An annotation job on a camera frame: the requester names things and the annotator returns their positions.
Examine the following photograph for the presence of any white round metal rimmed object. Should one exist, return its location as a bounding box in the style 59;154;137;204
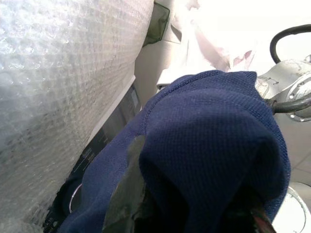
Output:
271;182;311;233

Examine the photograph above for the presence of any dark green translucent container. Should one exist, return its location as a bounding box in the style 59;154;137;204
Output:
145;3;171;46

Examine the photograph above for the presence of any white washing machine black panel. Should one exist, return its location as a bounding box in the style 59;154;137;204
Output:
42;36;192;233

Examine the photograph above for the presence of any navy blue knit garment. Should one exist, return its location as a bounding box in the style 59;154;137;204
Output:
57;69;292;233

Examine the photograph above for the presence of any silver washing machine dial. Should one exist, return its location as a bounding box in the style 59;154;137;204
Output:
60;180;85;216

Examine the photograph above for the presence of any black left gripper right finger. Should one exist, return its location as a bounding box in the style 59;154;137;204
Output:
250;210;276;233

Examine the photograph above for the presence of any clear bubble wrap sheet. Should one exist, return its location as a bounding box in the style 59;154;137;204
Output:
0;0;155;233

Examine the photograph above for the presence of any white and pink garment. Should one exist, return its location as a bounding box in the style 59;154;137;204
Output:
170;0;259;72

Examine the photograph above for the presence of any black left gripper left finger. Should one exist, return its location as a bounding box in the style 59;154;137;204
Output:
102;135;147;233

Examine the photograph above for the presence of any black looped robot arm cable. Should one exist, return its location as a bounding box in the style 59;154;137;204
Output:
269;24;311;64

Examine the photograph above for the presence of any black straight robot arm cable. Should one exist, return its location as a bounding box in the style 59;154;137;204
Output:
266;97;311;114

